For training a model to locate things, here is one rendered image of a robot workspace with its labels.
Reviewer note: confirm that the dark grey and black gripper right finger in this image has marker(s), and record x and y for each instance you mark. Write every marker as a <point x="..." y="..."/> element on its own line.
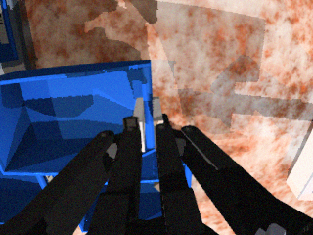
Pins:
<point x="247" y="206"/>

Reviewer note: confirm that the blue bin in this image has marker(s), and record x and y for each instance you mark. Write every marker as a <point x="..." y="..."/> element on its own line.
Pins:
<point x="8" y="51"/>
<point x="149" y="205"/>
<point x="45" y="123"/>
<point x="16" y="191"/>

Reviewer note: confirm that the grey metal shelf frame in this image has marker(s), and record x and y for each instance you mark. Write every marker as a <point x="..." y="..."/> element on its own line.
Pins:
<point x="23" y="63"/>

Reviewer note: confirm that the beige rectangular block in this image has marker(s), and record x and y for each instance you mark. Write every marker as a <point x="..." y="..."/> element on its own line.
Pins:
<point x="156" y="185"/>

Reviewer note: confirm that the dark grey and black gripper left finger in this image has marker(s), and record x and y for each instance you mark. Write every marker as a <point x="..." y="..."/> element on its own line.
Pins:
<point x="61" y="205"/>

